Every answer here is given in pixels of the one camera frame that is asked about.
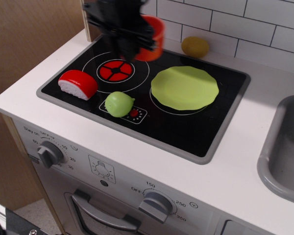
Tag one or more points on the green plastic plate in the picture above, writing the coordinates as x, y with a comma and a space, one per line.
184, 88

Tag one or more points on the red white toy sushi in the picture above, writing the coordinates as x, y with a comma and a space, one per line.
78, 83

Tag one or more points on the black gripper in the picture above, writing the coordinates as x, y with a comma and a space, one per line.
116, 19

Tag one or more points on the grey oven door handle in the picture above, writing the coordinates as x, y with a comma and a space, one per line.
126, 224

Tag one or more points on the black toy stovetop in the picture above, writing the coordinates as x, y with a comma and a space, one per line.
193, 134

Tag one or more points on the grey toy sink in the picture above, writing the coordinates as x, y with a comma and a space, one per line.
275, 165

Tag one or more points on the red stove button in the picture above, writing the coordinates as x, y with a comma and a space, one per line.
133, 113

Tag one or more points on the green toy pear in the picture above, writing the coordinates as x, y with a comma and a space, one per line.
119, 104

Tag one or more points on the grey timer knob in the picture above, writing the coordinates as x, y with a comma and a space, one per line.
49, 154

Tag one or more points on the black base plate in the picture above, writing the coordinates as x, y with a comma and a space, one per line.
13, 224

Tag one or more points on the red plastic cup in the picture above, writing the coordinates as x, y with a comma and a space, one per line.
150, 32

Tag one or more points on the yellow toy potato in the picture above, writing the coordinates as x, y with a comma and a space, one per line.
195, 47

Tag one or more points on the grey oven temperature knob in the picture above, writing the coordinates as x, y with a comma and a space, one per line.
156, 206

